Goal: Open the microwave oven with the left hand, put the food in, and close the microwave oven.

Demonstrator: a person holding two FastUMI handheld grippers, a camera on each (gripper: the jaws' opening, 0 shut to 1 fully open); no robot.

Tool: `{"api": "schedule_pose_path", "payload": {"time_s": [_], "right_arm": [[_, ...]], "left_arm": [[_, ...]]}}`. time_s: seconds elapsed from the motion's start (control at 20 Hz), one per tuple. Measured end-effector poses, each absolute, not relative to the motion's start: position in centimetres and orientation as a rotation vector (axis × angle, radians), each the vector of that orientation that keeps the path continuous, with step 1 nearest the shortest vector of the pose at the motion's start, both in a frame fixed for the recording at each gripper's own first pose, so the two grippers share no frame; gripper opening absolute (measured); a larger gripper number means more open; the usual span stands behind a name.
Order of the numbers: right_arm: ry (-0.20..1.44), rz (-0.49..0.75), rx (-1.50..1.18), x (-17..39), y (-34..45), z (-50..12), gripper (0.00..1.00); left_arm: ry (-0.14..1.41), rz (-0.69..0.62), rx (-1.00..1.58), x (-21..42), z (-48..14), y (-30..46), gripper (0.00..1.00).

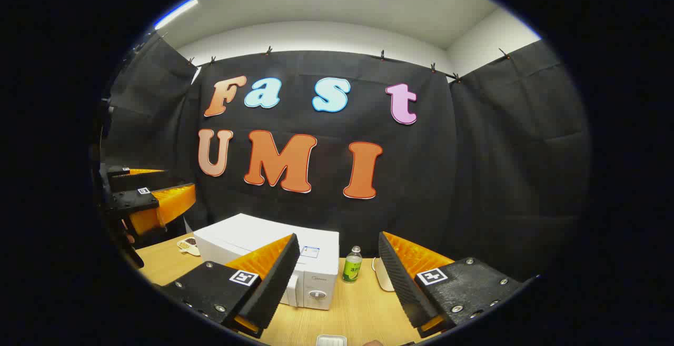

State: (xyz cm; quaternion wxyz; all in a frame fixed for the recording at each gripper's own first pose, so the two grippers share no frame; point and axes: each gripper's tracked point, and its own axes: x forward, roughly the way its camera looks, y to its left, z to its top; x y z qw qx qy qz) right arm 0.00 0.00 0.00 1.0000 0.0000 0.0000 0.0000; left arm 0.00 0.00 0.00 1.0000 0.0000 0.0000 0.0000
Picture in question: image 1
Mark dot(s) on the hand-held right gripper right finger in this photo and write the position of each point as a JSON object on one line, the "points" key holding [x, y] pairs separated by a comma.
{"points": [[403, 288]]}

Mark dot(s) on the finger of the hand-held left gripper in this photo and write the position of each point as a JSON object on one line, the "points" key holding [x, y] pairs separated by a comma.
{"points": [[131, 201], [147, 181]]}

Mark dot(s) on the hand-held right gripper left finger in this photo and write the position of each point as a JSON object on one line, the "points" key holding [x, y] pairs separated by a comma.
{"points": [[274, 283]]}

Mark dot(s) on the white microwave oven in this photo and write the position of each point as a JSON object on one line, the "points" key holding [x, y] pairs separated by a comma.
{"points": [[247, 235]]}

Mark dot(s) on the white toaster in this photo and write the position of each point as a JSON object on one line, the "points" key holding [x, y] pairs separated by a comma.
{"points": [[383, 277]]}

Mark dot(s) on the green label drink bottle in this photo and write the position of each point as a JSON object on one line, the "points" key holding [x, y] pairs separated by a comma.
{"points": [[352, 268]]}

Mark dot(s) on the white divided bean dish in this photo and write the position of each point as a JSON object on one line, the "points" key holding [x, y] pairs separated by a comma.
{"points": [[188, 246]]}

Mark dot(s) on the white ribbed plastic tray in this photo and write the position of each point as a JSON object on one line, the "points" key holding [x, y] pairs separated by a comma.
{"points": [[330, 340]]}

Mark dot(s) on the long ceiling light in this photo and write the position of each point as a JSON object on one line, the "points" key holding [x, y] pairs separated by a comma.
{"points": [[176, 13]]}

